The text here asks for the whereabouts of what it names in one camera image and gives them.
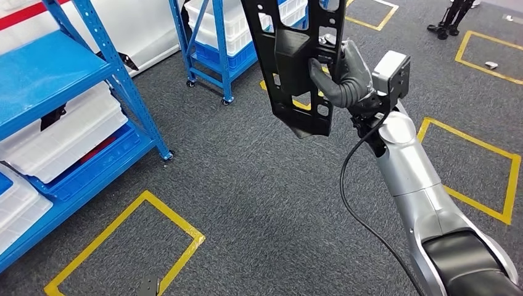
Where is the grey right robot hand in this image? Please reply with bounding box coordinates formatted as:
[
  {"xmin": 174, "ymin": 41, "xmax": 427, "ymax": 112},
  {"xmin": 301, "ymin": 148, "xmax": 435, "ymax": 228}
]
[{"xmin": 308, "ymin": 39, "xmax": 376, "ymax": 110}]

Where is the black plastic frame part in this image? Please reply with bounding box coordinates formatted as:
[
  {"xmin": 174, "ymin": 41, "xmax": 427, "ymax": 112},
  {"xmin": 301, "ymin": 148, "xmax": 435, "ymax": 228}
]
[{"xmin": 239, "ymin": 0, "xmax": 348, "ymax": 140}]

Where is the blue shelf rack on casters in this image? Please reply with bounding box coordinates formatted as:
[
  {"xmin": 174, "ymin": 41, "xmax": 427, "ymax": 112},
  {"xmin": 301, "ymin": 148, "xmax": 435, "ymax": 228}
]
[{"xmin": 168, "ymin": 0, "xmax": 330, "ymax": 107}]

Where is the blue metal shelf rack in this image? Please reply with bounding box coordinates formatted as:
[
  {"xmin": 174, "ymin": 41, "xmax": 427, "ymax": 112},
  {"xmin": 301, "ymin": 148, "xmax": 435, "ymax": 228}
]
[{"xmin": 0, "ymin": 0, "xmax": 175, "ymax": 274}]

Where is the black tripod stand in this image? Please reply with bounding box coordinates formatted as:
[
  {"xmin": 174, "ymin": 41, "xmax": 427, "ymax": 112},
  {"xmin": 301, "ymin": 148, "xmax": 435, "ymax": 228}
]
[{"xmin": 426, "ymin": 0, "xmax": 478, "ymax": 41}]

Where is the white car with red stripe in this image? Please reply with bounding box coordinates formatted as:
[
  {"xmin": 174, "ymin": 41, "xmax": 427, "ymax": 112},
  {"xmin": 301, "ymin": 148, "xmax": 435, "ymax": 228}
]
[{"xmin": 0, "ymin": 0, "xmax": 181, "ymax": 79}]

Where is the red plastic item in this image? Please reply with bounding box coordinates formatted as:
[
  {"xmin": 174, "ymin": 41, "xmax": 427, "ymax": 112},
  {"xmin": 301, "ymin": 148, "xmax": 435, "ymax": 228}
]
[{"xmin": 78, "ymin": 135, "xmax": 118, "ymax": 165}]

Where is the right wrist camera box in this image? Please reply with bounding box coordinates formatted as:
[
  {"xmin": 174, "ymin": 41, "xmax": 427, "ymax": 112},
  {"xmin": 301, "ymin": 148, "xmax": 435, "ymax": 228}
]
[{"xmin": 371, "ymin": 50, "xmax": 412, "ymax": 112}]

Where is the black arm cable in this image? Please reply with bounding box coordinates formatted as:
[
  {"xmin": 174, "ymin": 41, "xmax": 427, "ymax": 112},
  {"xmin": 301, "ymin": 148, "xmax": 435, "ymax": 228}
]
[{"xmin": 339, "ymin": 107, "xmax": 427, "ymax": 296}]

